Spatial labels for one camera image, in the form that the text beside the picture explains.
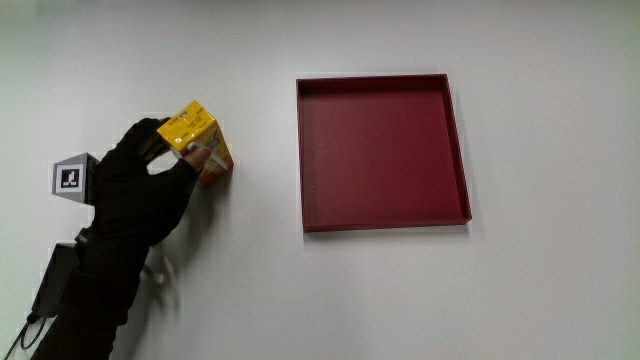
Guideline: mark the dark red square tray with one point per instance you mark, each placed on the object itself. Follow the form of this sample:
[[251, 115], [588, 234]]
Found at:
[[377, 155]]

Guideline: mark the black sensor box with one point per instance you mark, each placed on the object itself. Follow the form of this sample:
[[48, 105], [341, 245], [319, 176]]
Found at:
[[54, 280]]

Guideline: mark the yellow ice redtea carton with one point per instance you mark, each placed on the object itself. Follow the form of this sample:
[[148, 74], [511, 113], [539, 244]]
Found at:
[[204, 131]]

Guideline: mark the person's left hand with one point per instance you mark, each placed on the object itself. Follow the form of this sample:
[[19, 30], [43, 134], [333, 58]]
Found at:
[[131, 200]]

